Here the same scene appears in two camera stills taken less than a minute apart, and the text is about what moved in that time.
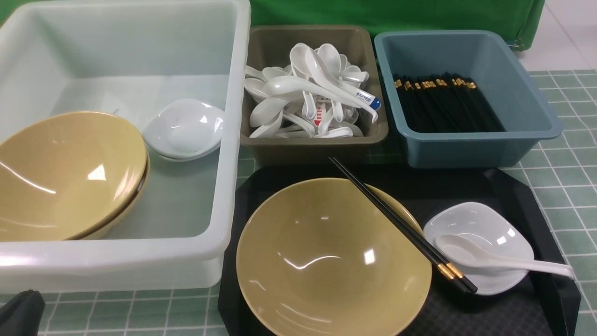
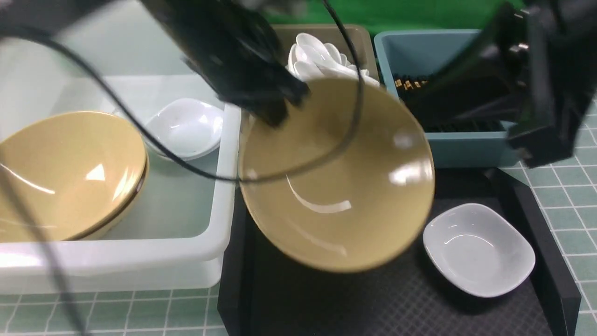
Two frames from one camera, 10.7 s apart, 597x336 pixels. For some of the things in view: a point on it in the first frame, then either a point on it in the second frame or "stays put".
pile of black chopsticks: [444, 102] stays put
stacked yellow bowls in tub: [74, 176] stays put
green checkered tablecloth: [563, 178] stays put
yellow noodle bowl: [315, 257] to [358, 208]
